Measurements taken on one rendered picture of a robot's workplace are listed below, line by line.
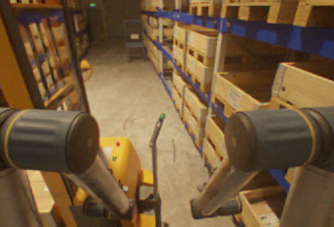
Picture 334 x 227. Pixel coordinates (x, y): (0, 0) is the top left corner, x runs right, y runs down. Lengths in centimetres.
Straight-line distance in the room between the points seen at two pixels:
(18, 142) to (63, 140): 10
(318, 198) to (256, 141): 31
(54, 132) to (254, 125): 42
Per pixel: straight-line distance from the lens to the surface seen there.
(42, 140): 46
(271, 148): 45
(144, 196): 213
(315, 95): 123
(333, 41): 126
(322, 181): 65
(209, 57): 238
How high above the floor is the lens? 215
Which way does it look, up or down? 30 degrees down
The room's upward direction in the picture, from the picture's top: straight up
